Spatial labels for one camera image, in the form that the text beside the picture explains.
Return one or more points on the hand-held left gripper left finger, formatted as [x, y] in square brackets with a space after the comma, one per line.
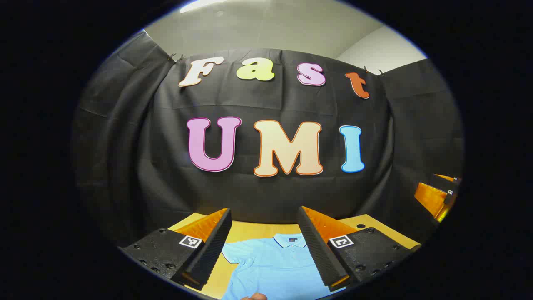
[212, 250]

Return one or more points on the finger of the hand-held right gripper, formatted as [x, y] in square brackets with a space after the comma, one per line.
[431, 199]

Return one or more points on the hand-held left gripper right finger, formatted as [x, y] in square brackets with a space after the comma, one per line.
[318, 250]

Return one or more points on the light blue T-shirt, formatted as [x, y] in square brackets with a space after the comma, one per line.
[275, 271]

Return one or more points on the black backdrop cloth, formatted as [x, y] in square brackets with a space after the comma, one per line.
[266, 196]

